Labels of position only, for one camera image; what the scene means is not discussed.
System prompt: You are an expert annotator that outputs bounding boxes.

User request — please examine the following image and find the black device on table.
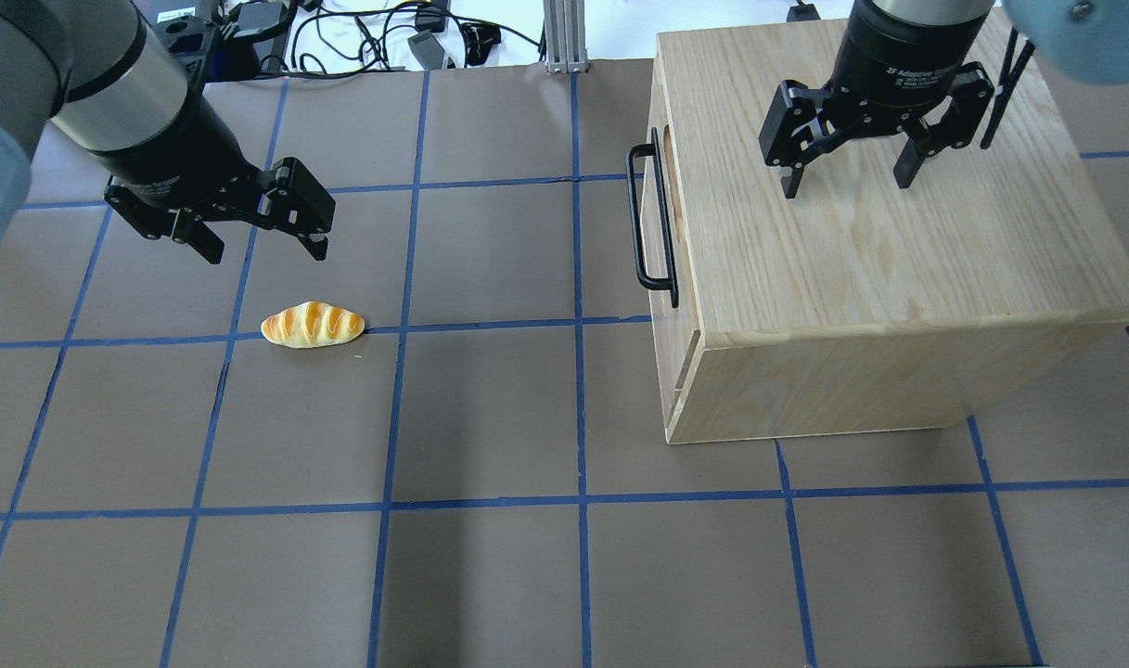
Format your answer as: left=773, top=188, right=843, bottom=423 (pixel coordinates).
left=143, top=1, right=299, bottom=90

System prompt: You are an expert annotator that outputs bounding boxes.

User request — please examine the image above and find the black upper drawer handle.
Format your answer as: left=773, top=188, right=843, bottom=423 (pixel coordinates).
left=627, top=128, right=679, bottom=309

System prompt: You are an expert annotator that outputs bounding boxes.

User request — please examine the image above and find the toy bread loaf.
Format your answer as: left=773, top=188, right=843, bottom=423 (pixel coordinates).
left=260, top=301, right=367, bottom=350

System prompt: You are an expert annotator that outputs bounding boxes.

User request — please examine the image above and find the wooden drawer cabinet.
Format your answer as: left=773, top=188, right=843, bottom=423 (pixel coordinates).
left=642, top=19, right=1129, bottom=443

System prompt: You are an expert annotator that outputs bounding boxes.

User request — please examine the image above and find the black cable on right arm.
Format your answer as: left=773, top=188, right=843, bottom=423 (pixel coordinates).
left=980, top=28, right=1035, bottom=151

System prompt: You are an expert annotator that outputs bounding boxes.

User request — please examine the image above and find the grey power adapter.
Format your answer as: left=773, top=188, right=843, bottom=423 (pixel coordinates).
left=406, top=30, right=456, bottom=71

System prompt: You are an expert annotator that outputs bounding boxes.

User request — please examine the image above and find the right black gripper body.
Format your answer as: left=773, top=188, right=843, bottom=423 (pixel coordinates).
left=820, top=1, right=992, bottom=138

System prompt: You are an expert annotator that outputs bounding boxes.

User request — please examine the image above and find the black cables bundle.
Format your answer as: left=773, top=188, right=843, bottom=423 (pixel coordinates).
left=286, top=0, right=546, bottom=80

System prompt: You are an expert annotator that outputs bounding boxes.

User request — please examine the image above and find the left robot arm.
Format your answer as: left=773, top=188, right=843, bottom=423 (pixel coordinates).
left=0, top=1, right=336, bottom=263

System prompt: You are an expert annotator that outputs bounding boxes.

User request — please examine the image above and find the aluminium frame post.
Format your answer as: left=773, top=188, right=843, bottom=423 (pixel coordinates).
left=543, top=0, right=590, bottom=73

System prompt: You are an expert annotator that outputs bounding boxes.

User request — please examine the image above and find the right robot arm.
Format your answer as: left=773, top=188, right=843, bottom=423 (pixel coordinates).
left=759, top=1, right=1129, bottom=199

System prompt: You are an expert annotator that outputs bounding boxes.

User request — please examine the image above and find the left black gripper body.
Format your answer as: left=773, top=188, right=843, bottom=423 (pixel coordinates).
left=103, top=93, right=262, bottom=231

